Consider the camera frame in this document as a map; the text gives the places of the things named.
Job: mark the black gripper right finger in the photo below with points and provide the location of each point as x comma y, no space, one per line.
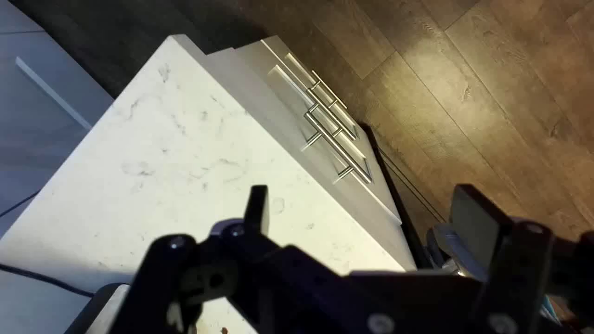
482,228

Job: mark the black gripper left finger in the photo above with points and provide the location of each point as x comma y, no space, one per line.
167,278

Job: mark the white drawer cabinet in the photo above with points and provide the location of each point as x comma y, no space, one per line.
247,74

